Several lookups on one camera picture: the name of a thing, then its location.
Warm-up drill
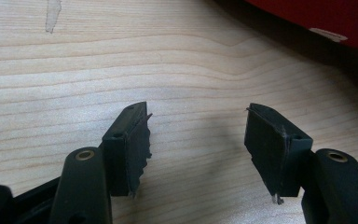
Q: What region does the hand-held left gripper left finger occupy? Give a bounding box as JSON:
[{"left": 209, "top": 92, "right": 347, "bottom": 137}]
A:
[{"left": 48, "top": 101, "right": 154, "bottom": 224}]

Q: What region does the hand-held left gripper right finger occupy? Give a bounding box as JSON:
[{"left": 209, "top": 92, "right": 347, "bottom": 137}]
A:
[{"left": 243, "top": 103, "right": 358, "bottom": 224}]

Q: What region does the pale tape scrap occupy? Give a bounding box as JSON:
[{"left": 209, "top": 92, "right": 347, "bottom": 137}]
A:
[{"left": 45, "top": 0, "right": 62, "bottom": 35}]

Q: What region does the red container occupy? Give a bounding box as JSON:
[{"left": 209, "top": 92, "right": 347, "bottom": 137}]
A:
[{"left": 243, "top": 0, "right": 358, "bottom": 52}]

